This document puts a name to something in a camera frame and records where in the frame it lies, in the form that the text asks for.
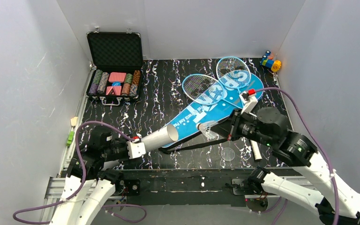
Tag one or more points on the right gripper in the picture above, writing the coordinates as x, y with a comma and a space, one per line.
234, 124

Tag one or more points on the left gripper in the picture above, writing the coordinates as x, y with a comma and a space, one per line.
123, 149

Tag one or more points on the clear round tube lid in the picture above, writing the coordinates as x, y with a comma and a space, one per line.
228, 154

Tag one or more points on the white feather shuttlecock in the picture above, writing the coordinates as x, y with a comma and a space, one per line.
205, 129

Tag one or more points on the white shuttlecock tube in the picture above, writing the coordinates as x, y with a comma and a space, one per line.
160, 138

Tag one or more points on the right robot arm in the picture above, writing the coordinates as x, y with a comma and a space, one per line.
331, 199

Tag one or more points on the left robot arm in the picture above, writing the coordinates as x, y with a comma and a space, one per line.
87, 185

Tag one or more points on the right blue badminton racket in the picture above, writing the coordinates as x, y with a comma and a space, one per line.
231, 71

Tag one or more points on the blue badminton racket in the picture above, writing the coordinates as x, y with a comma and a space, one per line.
205, 90
231, 71

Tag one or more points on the left blue badminton racket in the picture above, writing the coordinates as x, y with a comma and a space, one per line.
205, 90

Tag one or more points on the beige wooden block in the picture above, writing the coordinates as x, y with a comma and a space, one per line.
73, 121

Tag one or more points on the blue racket bag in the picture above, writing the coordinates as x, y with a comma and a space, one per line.
186, 121

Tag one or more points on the colourful toy block train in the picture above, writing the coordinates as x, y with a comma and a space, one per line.
268, 61

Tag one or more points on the black poker chip case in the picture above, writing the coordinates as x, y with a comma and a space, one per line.
115, 52

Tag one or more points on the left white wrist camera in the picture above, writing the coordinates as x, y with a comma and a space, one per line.
136, 148

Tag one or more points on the green clip on rail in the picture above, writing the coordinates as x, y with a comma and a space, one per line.
70, 138

